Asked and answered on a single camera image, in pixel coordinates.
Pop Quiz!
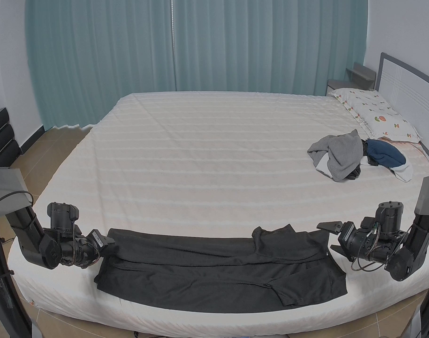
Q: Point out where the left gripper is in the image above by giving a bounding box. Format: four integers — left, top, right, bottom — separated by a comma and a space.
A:
75, 228, 116, 267

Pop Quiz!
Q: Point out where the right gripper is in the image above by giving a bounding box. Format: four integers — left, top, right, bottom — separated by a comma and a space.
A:
316, 220, 387, 262

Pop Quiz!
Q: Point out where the black T-shirt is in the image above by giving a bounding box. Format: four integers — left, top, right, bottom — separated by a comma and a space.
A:
94, 224, 348, 313

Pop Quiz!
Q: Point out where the pile of clothes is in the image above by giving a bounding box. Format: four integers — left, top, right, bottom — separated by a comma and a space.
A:
307, 129, 414, 183

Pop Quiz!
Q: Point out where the bed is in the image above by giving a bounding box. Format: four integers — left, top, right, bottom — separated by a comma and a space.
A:
8, 52, 429, 334

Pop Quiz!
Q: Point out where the white printed pillow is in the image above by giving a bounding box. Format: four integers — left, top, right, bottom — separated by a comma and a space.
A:
329, 88, 422, 143

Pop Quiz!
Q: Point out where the black chest of drawers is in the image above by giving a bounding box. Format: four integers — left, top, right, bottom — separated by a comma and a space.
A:
0, 108, 23, 168

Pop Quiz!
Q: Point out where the grey bedside table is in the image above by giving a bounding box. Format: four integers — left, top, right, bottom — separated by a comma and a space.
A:
327, 62, 377, 96

